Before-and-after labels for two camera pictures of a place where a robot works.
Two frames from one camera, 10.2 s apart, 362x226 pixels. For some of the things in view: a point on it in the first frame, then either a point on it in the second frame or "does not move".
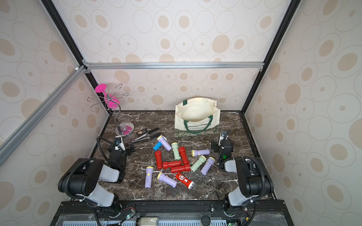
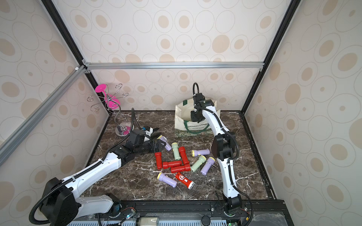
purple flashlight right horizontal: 194,153 does not move
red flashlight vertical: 158,155 does not move
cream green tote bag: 197,117 does not move
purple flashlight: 163,139 does not move
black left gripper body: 124,154 → 146,147
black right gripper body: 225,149 → 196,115
